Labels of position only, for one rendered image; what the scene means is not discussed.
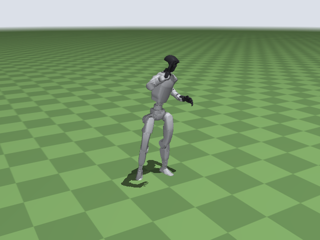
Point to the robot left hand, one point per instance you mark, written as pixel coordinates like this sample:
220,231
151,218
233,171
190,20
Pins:
187,99

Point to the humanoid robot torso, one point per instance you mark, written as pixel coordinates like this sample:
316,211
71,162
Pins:
160,94

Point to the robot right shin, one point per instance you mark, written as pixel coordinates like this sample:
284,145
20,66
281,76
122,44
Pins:
141,160

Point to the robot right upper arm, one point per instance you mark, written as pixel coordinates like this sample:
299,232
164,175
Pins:
150,86

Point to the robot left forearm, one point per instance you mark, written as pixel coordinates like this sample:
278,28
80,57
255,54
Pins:
176,95

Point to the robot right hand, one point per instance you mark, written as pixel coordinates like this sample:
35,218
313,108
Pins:
170,67

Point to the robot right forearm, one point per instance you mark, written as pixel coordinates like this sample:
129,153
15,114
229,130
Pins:
159,80

